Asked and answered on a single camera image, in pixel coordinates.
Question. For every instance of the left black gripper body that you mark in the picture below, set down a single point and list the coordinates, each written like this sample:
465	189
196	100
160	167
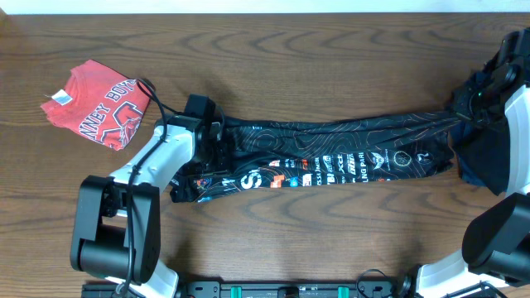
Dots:
215	161

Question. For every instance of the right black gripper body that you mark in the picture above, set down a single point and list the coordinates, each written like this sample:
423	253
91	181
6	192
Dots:
479	105

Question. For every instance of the black patterned sports jersey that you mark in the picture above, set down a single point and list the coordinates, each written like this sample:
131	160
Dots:
266	154

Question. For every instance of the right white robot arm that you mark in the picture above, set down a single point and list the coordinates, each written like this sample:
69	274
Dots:
495	247

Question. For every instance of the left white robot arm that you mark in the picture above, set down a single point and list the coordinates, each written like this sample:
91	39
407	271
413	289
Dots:
117	232

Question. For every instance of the dark blue clothes pile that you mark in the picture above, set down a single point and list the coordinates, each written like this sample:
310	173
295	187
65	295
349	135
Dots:
484	153

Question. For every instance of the red folded t-shirt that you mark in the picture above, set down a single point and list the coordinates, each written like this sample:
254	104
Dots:
98	103

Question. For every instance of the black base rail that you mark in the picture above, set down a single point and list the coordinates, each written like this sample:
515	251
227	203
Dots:
367	286

